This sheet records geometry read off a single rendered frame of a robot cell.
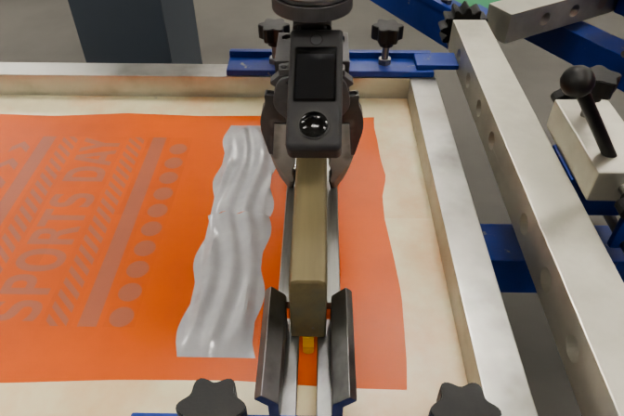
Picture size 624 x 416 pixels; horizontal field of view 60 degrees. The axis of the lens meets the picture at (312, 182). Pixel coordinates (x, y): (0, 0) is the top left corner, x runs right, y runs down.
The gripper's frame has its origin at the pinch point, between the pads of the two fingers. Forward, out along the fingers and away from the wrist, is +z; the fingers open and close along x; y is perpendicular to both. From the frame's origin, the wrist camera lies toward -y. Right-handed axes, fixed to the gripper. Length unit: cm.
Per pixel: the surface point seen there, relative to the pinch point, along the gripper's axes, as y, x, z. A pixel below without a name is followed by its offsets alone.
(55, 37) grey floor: 239, 150, 101
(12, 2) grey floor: 288, 196, 101
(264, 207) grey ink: 1.2, 5.6, 5.0
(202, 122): 18.8, 15.7, 5.3
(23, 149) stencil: 11.9, 38.2, 5.3
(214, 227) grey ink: -2.3, 10.8, 4.9
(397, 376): -19.5, -7.8, 5.3
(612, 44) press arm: 49, -54, 8
